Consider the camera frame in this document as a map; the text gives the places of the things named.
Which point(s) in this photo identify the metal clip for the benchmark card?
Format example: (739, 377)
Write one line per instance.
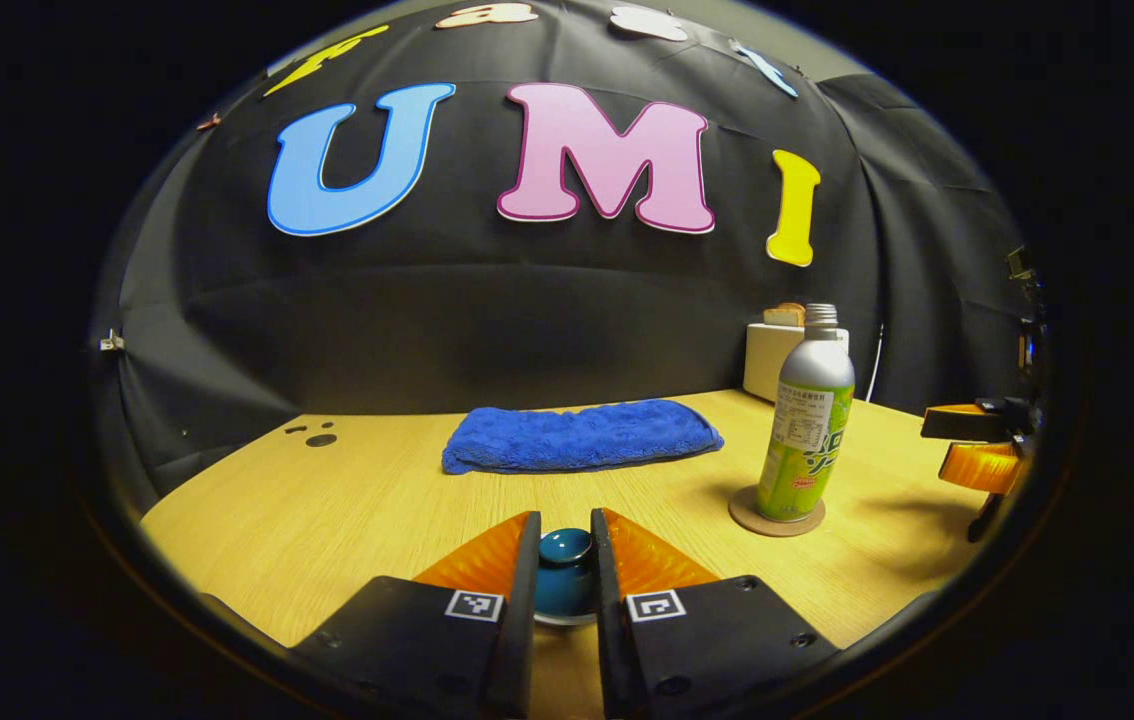
(111, 342)

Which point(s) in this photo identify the bread slice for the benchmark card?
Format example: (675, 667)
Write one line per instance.
(785, 315)

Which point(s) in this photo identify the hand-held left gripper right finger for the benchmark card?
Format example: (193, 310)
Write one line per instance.
(612, 620)

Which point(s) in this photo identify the teal teacup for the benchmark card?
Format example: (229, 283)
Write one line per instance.
(565, 621)

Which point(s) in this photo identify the black backdrop cloth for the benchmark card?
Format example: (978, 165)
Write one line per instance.
(527, 310)

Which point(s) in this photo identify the silver green water bottle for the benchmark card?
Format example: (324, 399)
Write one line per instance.
(812, 400)

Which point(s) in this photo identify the white toaster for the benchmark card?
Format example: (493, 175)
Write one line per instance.
(767, 360)

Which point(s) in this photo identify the blue towel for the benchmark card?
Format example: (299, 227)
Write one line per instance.
(577, 437)

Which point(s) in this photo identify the teal teacup lid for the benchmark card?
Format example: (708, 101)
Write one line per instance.
(565, 580)

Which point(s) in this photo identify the round brown coaster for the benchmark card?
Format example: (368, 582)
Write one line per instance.
(747, 520)

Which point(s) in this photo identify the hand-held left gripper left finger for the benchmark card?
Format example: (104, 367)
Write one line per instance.
(517, 620)

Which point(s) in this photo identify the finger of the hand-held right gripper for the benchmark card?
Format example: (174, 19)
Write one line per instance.
(982, 468)
(962, 423)

